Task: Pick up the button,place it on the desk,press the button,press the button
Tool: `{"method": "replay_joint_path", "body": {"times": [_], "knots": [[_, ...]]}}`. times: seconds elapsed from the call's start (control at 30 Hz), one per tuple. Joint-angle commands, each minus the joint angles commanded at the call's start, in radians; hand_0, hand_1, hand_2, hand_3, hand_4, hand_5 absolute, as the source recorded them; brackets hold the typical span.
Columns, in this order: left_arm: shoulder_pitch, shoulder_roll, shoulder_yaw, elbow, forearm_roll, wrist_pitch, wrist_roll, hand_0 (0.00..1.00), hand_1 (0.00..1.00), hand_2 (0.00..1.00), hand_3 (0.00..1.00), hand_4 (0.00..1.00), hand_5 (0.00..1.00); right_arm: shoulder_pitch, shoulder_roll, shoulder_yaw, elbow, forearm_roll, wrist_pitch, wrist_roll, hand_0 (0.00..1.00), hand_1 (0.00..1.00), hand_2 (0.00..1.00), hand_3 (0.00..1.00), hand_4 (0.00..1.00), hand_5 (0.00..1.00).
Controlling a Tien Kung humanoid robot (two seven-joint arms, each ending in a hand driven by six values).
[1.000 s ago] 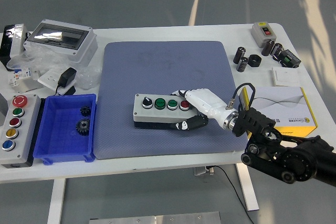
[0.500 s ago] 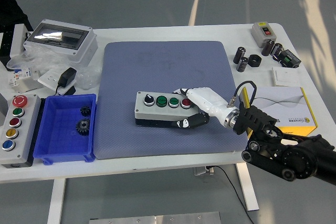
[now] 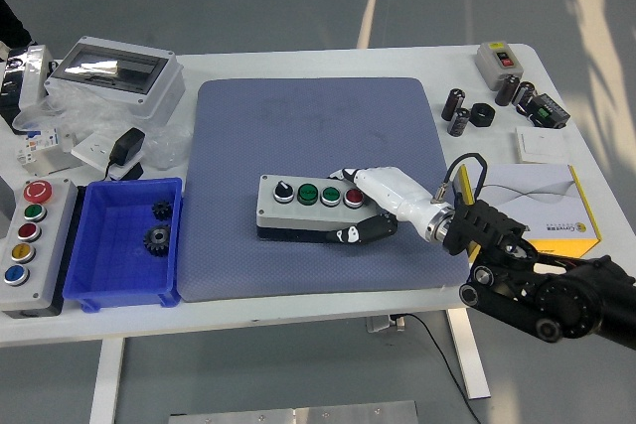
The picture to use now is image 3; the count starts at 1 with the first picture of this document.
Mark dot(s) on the white wall switch plate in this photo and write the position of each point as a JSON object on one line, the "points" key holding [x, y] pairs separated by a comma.
{"points": [[541, 145]]}

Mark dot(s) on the grey enclosure with clear lid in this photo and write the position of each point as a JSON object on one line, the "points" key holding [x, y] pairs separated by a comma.
{"points": [[149, 96]]}

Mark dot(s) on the yellow white cardboard box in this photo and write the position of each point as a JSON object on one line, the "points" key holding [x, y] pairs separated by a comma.
{"points": [[541, 195]]}

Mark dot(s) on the white black wrapped device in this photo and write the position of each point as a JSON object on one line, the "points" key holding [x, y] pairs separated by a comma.
{"points": [[35, 76]]}

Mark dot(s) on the person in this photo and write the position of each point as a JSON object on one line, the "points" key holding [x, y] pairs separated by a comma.
{"points": [[12, 27]]}

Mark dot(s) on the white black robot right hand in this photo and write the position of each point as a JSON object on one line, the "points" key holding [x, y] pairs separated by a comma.
{"points": [[392, 190]]}

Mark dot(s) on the blue plastic bin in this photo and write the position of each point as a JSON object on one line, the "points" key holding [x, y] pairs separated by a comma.
{"points": [[109, 270]]}

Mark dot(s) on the black power adapter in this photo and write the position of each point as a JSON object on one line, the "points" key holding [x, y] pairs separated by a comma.
{"points": [[126, 146]]}

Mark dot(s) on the grey metal base plate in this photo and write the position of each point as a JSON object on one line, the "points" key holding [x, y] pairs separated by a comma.
{"points": [[298, 414]]}

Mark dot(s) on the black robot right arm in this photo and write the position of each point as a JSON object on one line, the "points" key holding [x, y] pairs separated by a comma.
{"points": [[571, 295]]}

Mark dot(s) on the grey red-black switch box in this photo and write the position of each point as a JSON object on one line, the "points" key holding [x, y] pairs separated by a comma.
{"points": [[492, 69]]}

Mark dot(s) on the small black bevel gear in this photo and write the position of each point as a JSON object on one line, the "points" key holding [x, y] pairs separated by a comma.
{"points": [[161, 209]]}

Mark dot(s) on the black cylindrical capacitor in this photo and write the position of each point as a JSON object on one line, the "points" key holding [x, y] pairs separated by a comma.
{"points": [[458, 122], [453, 105], [523, 96], [507, 90]]}

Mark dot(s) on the grey metal box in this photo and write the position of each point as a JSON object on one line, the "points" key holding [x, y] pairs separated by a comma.
{"points": [[5, 205]]}

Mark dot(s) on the grey five-button control box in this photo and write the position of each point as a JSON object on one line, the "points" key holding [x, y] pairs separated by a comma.
{"points": [[42, 255]]}

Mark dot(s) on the large black bevel gear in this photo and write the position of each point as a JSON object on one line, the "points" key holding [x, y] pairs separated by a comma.
{"points": [[158, 241]]}

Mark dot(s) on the blue-grey textured mat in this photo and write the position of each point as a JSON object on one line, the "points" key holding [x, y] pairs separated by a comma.
{"points": [[298, 121]]}

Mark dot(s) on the grey bracket under table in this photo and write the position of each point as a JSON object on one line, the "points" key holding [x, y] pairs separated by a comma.
{"points": [[382, 323]]}

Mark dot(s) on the white table leg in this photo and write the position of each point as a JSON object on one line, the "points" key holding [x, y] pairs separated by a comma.
{"points": [[469, 359], [105, 379]]}

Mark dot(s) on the clear plastic bag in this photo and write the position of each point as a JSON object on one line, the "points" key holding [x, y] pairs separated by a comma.
{"points": [[89, 118]]}

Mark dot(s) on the white wall socket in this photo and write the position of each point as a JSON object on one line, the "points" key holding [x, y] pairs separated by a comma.
{"points": [[92, 148]]}

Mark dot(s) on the grey four-button control box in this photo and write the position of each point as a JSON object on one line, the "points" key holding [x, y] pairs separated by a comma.
{"points": [[288, 215]]}

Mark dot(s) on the white circuit breaker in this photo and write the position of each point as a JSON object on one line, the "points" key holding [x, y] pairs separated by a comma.
{"points": [[37, 143]]}

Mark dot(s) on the black hex nut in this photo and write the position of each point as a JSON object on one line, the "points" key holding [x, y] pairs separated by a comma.
{"points": [[482, 115]]}

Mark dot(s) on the black module with green terminal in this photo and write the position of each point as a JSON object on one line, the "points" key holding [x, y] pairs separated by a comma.
{"points": [[549, 111]]}

